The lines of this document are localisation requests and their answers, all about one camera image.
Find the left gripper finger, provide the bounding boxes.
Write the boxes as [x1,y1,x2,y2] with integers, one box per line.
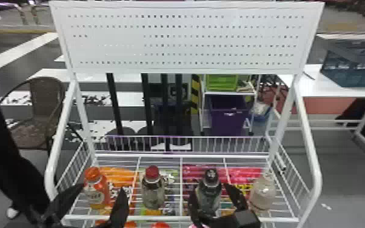
[105,187,130,228]
[40,183,85,226]

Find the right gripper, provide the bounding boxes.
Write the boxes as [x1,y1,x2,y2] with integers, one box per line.
[187,183,250,228]

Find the dark bottle with black cap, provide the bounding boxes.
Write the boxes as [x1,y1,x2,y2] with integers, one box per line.
[195,168,223,216]

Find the pink snack packet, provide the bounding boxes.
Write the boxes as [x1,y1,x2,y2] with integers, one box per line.
[182,164,264,189]

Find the orange bottle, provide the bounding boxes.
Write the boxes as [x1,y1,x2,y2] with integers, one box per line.
[83,166,111,210]

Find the orange snack packet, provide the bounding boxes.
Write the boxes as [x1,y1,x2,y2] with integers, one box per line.
[99,166,139,189]

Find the clear bottle with red cap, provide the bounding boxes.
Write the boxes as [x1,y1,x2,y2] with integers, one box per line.
[141,165,166,210]

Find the pale clear bottle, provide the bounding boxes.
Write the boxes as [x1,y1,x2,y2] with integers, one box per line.
[249,172,278,211]

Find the purple crate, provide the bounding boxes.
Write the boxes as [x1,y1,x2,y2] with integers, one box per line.
[209,95,251,138]

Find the brown wicker chair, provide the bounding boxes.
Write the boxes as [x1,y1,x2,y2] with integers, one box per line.
[0,76,85,154]

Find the green basket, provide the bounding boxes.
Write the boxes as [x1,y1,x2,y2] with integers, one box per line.
[205,75,239,93]

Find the white side table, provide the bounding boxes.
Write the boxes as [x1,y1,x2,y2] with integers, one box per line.
[277,63,365,163]

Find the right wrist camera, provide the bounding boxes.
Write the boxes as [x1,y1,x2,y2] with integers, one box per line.
[233,209,261,228]

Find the yellow black striped post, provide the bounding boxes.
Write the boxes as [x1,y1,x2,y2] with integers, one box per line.
[190,75,201,115]

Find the white wire rack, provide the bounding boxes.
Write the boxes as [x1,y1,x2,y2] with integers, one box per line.
[44,0,326,228]

